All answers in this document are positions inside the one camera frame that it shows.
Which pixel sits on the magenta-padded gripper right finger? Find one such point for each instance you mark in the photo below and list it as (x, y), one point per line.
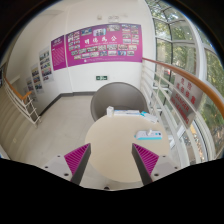
(146, 159)

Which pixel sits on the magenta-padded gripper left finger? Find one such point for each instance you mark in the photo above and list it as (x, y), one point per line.
(77, 159)

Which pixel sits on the white and blue charger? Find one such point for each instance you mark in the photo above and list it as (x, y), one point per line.
(150, 132)

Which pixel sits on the white and teal power strip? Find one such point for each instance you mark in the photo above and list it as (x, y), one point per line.
(148, 135)

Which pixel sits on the white and teal box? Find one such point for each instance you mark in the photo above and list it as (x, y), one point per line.
(150, 116)

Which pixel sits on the long flat white box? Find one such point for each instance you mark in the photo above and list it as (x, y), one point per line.
(126, 112)

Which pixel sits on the small upright white box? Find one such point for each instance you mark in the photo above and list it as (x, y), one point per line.
(109, 111)

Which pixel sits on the grey round-backed chair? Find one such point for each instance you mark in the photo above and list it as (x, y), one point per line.
(116, 98)

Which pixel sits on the green exit sign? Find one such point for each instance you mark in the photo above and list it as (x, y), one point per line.
(101, 78)

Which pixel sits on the white stair railing wooden handrail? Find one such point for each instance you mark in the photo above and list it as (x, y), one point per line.
(20, 96)

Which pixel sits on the white railing with wooden handrail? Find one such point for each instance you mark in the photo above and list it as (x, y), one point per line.
(196, 82)

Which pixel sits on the narrow magenta text poster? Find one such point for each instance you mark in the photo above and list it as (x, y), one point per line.
(58, 53)

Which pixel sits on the white framed glass window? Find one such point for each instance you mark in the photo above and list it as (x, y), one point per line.
(181, 56)

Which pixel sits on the large magenta photo poster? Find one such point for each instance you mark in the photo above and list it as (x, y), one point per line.
(106, 50)

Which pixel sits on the white photo wall board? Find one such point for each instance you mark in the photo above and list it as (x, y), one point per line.
(30, 87)
(37, 78)
(46, 65)

